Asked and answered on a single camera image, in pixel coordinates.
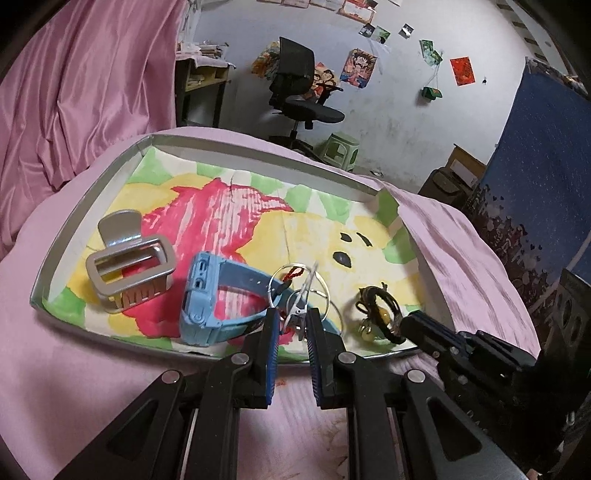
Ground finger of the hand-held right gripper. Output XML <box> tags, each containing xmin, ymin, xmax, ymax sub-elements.
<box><xmin>399</xmin><ymin>311</ymin><xmax>467</xmax><ymax>358</ymax></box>
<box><xmin>462</xmin><ymin>330</ymin><xmax>539</xmax><ymax>370</ymax></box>

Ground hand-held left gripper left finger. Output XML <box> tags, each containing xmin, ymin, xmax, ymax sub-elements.
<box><xmin>55</xmin><ymin>308</ymin><xmax>282</xmax><ymax>480</ymax></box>

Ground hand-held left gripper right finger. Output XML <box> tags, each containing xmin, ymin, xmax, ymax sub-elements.
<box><xmin>305</xmin><ymin>310</ymin><xmax>527</xmax><ymax>480</ymax></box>

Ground black cord beaded bracelet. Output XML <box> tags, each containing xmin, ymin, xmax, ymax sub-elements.
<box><xmin>355</xmin><ymin>285</ymin><xmax>407</xmax><ymax>344</ymax></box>

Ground silver wire bangle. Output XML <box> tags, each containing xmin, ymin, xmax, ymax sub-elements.
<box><xmin>268</xmin><ymin>263</ymin><xmax>345</xmax><ymax>337</ymax></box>

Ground blue smartwatch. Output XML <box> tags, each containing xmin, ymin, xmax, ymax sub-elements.
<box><xmin>179</xmin><ymin>251</ymin><xmax>296</xmax><ymax>347</ymax></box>

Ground grey hair claw clip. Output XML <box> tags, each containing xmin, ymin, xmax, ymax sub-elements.
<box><xmin>85</xmin><ymin>209</ymin><xmax>176</xmax><ymax>315</ymax></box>

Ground grey shallow cardboard box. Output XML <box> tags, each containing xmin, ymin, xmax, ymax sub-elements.
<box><xmin>30</xmin><ymin>130</ymin><xmax>455</xmax><ymax>365</ymax></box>

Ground colourful painted paper sheet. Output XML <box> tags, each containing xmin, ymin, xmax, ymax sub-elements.
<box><xmin>42</xmin><ymin>147</ymin><xmax>423</xmax><ymax>361</ymax></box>

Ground dark bag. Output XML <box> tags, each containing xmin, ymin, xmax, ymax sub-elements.
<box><xmin>418</xmin><ymin>167</ymin><xmax>478</xmax><ymax>208</ymax></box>

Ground brown cardboard box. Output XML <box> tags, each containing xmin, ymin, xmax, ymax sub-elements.
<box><xmin>445</xmin><ymin>144</ymin><xmax>488</xmax><ymax>188</ymax></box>

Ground blue printed curtain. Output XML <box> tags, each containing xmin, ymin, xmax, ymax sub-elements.
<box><xmin>464</xmin><ymin>58</ymin><xmax>591</xmax><ymax>370</ymax></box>

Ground green plastic stool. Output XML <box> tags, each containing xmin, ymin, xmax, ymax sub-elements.
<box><xmin>321</xmin><ymin>131</ymin><xmax>360</xmax><ymax>169</ymax></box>

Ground black office chair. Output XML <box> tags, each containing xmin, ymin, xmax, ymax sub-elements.
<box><xmin>268</xmin><ymin>37</ymin><xmax>346</xmax><ymax>144</ymax></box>

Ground cartoon poster behind chair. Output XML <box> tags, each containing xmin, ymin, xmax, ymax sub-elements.
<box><xmin>311</xmin><ymin>62</ymin><xmax>340</xmax><ymax>102</ymax></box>

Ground wooden desk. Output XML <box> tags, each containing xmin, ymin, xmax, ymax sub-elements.
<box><xmin>174</xmin><ymin>44</ymin><xmax>236</xmax><ymax>127</ymax></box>

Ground colourful printed bag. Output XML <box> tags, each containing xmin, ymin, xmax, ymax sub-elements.
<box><xmin>252</xmin><ymin>41</ymin><xmax>282</xmax><ymax>79</ymax></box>

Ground pink satin curtain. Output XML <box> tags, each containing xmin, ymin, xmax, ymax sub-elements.
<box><xmin>0</xmin><ymin>0</ymin><xmax>199</xmax><ymax>259</ymax></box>

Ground red paper wall decoration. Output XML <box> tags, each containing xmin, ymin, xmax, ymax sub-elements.
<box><xmin>450</xmin><ymin>56</ymin><xmax>476</xmax><ymax>86</ymax></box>

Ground cartoon wall poster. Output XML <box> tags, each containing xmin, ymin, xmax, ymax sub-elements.
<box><xmin>340</xmin><ymin>48</ymin><xmax>378</xmax><ymax>88</ymax></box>

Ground scattered wall photo prints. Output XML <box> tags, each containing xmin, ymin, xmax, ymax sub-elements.
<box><xmin>359</xmin><ymin>23</ymin><xmax>444</xmax><ymax>65</ymax></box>

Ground row of wall certificates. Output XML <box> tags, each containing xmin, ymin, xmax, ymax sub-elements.
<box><xmin>281</xmin><ymin>0</ymin><xmax>402</xmax><ymax>24</ymax></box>

